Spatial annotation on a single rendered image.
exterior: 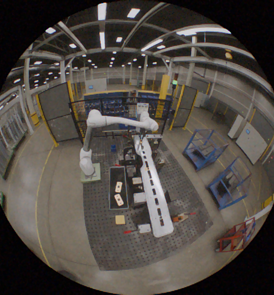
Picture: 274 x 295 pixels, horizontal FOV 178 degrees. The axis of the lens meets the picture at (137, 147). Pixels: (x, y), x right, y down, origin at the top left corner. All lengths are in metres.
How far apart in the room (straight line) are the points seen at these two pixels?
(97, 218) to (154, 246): 0.73
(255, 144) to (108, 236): 8.45
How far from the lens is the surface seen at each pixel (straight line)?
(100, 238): 1.21
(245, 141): 8.18
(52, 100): 3.02
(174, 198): 0.92
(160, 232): 0.89
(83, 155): 1.25
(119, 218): 0.68
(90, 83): 7.45
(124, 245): 1.19
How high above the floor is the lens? 1.83
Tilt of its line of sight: 44 degrees down
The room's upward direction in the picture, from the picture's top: 6 degrees clockwise
